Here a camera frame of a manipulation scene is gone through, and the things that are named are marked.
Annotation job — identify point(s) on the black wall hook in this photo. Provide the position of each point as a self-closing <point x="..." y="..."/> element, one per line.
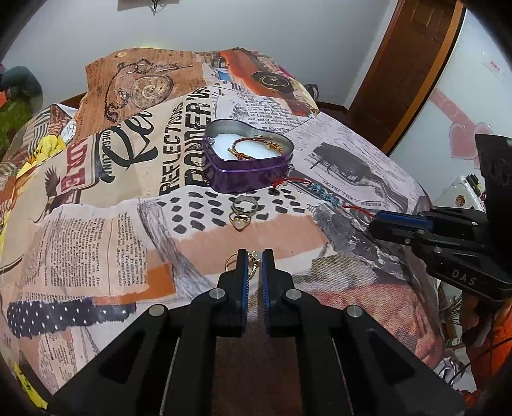
<point x="154" y="4"/>

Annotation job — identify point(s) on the green mat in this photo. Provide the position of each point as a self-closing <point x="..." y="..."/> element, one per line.
<point x="14" y="124"/>

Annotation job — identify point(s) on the purple heart-shaped tin box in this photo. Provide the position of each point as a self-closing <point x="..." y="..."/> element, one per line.
<point x="248" y="176"/>

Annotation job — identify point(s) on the printed newspaper-pattern blanket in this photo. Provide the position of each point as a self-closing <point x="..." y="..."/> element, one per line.
<point x="120" y="240"/>

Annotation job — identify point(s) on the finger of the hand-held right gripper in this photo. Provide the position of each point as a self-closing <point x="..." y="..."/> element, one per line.
<point x="394" y="234"/>
<point x="396" y="218"/>

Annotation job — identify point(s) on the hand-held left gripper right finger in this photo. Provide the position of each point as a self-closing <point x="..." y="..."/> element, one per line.
<point x="264" y="300"/>

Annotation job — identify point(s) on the pink heart wall decal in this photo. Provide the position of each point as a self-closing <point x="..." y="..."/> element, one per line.
<point x="464" y="140"/>

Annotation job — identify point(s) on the pink ribbon wall decal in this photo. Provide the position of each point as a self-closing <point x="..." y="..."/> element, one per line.
<point x="452" y="106"/>

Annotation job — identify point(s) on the yellow cloth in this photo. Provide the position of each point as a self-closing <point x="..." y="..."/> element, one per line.
<point x="44" y="150"/>

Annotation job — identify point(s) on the brown wooden door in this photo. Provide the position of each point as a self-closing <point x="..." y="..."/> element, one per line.
<point x="400" y="80"/>

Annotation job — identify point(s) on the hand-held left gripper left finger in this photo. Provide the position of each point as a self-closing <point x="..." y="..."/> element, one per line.
<point x="244" y="298"/>

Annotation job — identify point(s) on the person's right forearm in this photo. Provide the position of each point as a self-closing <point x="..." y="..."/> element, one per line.
<point x="494" y="352"/>

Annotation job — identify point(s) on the blue jeans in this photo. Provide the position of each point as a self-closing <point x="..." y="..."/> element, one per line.
<point x="20" y="86"/>

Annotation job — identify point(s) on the white plastic container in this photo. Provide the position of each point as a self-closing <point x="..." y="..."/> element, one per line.
<point x="466" y="194"/>

